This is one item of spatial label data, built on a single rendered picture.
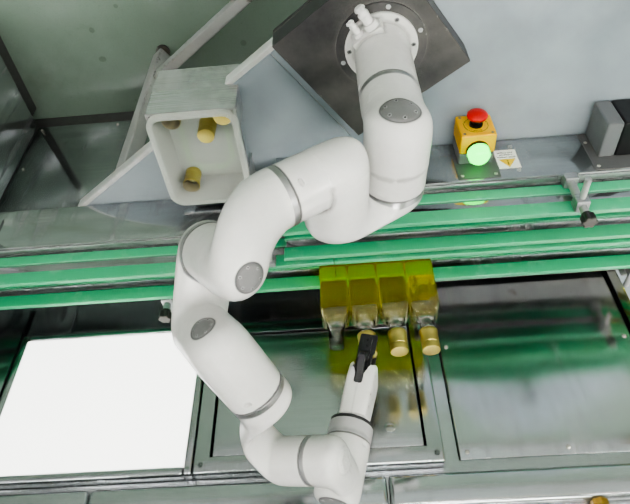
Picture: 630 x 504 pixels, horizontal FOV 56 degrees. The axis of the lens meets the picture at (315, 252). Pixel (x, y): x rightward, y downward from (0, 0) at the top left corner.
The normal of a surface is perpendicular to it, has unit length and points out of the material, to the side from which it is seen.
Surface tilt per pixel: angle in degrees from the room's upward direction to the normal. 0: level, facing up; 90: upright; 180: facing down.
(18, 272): 90
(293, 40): 1
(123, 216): 90
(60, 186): 90
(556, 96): 0
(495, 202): 90
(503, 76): 0
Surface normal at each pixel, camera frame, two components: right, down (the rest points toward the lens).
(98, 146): -0.08, -0.68
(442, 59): 0.01, 0.74
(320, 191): 0.50, 0.28
